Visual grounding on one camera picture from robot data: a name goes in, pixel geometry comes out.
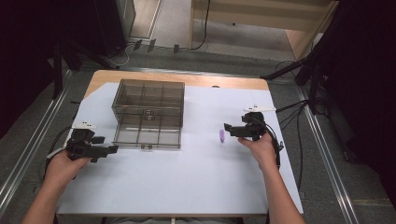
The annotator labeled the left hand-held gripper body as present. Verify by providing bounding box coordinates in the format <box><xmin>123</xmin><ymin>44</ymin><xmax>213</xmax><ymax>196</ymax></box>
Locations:
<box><xmin>64</xmin><ymin>120</ymin><xmax>98</xmax><ymax>161</ymax></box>

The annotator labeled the black floor cable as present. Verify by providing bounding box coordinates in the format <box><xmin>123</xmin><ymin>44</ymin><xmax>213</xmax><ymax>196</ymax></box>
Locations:
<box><xmin>275</xmin><ymin>59</ymin><xmax>312</xmax><ymax>192</ymax></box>

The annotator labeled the person's left hand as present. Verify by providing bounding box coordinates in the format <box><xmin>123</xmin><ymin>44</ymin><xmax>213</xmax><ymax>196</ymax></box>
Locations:
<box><xmin>44</xmin><ymin>150</ymin><xmax>92</xmax><ymax>189</ymax></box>

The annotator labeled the light wooden cabinet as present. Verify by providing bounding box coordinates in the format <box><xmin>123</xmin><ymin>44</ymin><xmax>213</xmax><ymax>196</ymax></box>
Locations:
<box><xmin>189</xmin><ymin>0</ymin><xmax>340</xmax><ymax>61</ymax></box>

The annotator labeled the person's right hand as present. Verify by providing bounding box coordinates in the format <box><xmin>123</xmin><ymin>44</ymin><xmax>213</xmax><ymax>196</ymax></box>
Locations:
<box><xmin>237</xmin><ymin>133</ymin><xmax>278</xmax><ymax>173</ymax></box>

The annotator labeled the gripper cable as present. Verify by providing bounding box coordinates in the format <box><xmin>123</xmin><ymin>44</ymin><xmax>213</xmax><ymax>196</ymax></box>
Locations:
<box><xmin>42</xmin><ymin>125</ymin><xmax>74</xmax><ymax>181</ymax></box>
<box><xmin>263</xmin><ymin>121</ymin><xmax>285</xmax><ymax>170</ymax></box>

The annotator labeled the smoky clear compartment box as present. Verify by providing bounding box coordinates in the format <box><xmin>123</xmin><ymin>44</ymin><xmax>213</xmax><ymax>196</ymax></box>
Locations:
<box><xmin>110</xmin><ymin>77</ymin><xmax>186</xmax><ymax>150</ymax></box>

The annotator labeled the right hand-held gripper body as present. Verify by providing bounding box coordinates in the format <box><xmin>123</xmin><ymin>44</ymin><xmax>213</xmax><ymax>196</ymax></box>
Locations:
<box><xmin>240</xmin><ymin>105</ymin><xmax>276</xmax><ymax>142</ymax></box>

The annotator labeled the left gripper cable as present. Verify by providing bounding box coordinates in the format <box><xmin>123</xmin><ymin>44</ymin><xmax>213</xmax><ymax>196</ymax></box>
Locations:
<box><xmin>42</xmin><ymin>125</ymin><xmax>74</xmax><ymax>181</ymax></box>

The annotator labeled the white floor cable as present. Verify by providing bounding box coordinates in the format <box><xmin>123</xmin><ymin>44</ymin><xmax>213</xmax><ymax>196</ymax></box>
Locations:
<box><xmin>105</xmin><ymin>42</ymin><xmax>136</xmax><ymax>69</ymax></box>

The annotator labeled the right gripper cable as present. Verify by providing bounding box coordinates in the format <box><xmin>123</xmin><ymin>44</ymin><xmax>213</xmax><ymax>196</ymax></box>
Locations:
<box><xmin>263</xmin><ymin>121</ymin><xmax>285</xmax><ymax>170</ymax></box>

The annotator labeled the black tripod stand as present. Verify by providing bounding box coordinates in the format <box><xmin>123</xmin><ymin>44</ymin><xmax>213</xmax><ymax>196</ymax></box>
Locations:
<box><xmin>261</xmin><ymin>43</ymin><xmax>328</xmax><ymax>116</ymax></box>

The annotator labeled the dark curtain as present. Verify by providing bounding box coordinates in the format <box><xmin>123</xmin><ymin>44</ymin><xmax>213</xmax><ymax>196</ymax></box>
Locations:
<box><xmin>0</xmin><ymin>0</ymin><xmax>128</xmax><ymax>139</ymax></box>
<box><xmin>312</xmin><ymin>0</ymin><xmax>396</xmax><ymax>211</ymax></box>

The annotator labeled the black hanging cable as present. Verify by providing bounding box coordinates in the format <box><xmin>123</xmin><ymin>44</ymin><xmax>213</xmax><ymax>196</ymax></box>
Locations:
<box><xmin>190</xmin><ymin>0</ymin><xmax>212</xmax><ymax>51</ymax></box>

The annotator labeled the white table sheet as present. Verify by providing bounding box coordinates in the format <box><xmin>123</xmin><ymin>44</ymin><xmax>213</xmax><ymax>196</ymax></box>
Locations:
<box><xmin>56</xmin><ymin>81</ymin><xmax>304</xmax><ymax>217</ymax></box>

